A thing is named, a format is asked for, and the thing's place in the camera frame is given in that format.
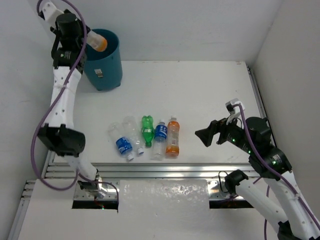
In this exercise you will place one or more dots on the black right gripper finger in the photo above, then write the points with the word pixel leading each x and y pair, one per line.
pixel 205 135
pixel 216 126

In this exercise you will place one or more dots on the tall orange label bottle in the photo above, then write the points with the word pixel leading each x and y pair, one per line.
pixel 96 41

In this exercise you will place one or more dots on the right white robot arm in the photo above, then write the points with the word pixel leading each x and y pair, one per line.
pixel 291 218

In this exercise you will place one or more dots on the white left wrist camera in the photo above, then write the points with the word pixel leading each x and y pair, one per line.
pixel 47 10

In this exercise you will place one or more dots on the green plastic bottle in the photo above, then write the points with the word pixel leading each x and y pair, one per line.
pixel 147 130

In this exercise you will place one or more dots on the blue label water bottle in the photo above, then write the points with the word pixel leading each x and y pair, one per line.
pixel 160 141

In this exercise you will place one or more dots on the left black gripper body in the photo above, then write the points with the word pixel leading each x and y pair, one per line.
pixel 83 35

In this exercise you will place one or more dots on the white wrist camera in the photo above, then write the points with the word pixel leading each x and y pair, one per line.
pixel 47 10
pixel 234 107

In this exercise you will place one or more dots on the teal plastic bin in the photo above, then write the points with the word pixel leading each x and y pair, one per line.
pixel 104 69

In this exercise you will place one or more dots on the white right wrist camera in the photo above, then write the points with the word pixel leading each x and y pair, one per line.
pixel 234 107

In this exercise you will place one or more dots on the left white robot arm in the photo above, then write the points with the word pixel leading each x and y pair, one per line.
pixel 105 112

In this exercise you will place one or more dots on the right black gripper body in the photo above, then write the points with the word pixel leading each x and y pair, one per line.
pixel 232 133

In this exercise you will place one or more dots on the clear unlabelled plastic bottle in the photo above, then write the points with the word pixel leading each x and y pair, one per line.
pixel 133 134

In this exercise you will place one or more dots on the left arm metal base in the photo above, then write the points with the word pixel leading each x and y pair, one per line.
pixel 93 188

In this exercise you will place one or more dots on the short orange label bottle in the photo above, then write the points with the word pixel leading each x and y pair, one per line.
pixel 173 129

